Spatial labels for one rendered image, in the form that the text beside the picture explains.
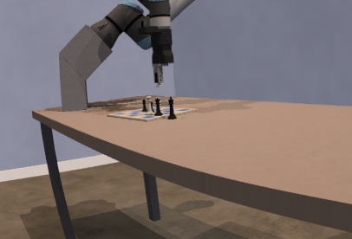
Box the blue and cream chessboard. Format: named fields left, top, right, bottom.
left=107, top=107, right=198, bottom=121

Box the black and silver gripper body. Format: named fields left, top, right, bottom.
left=138, top=16, right=173, bottom=64

